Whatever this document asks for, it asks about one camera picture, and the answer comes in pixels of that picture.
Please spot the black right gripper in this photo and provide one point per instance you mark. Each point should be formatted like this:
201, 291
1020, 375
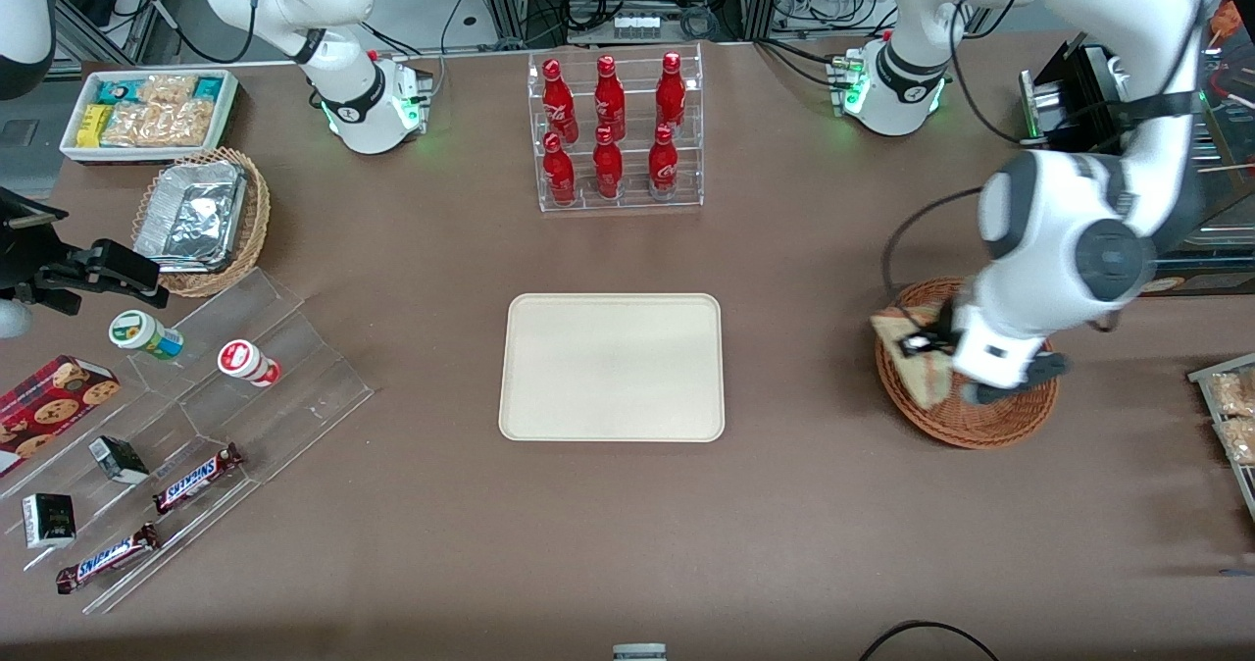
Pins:
22, 257

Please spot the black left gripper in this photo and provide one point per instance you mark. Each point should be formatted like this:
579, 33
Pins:
943, 332

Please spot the triangular sandwich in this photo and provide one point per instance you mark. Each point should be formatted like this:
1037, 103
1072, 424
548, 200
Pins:
922, 379

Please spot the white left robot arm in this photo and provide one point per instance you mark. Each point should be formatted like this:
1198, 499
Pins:
1059, 229

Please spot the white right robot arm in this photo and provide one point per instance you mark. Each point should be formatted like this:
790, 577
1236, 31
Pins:
343, 102

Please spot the brown round wicker basket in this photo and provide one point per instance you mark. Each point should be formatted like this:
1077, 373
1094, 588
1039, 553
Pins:
980, 426

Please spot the light tan wicker basket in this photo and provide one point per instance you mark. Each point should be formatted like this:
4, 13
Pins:
257, 220

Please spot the beige rectangular plastic tray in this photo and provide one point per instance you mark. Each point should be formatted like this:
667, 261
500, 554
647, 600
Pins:
608, 367

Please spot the grey metal tray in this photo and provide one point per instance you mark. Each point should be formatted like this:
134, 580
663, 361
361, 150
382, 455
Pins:
1243, 489

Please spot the green lid yogurt cup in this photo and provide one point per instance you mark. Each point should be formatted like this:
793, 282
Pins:
142, 334

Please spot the aluminium foil container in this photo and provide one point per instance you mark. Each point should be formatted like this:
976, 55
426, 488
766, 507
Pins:
191, 218

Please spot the red lid yogurt cup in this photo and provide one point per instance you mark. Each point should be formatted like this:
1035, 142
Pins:
247, 362

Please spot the clear bag of crackers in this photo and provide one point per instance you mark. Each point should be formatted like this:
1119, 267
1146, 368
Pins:
188, 122
135, 126
169, 87

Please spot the red cookie box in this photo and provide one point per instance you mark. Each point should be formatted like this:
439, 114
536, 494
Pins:
49, 411

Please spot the yellow snack packet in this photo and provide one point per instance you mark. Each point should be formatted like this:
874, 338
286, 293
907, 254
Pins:
94, 125

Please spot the small black box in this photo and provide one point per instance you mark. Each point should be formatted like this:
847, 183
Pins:
120, 459
49, 521

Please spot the clear acrylic stepped display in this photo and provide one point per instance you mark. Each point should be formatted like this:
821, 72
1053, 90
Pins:
294, 386

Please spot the teal snack packet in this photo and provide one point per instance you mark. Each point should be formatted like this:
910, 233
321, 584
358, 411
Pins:
209, 87
118, 90

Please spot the white rectangular snack bin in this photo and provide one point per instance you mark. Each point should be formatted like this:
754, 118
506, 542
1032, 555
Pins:
227, 112

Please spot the snickers chocolate bar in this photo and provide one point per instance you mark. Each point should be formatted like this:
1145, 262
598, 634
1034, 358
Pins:
108, 558
196, 478

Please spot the red cola bottle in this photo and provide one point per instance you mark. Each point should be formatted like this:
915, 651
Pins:
671, 94
608, 166
663, 163
558, 104
559, 173
609, 100

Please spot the black control box with buttons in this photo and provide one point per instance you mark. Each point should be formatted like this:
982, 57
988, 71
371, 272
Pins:
1088, 77

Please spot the clear acrylic bottle rack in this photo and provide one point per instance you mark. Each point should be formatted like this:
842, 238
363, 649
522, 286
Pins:
627, 198

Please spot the clear bag of pastry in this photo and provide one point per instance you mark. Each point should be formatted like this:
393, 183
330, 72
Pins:
1235, 392
1241, 441

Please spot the grey device edge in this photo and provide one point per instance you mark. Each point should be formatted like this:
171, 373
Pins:
639, 652

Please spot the white power strip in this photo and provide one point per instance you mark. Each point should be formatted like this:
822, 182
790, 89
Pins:
636, 25

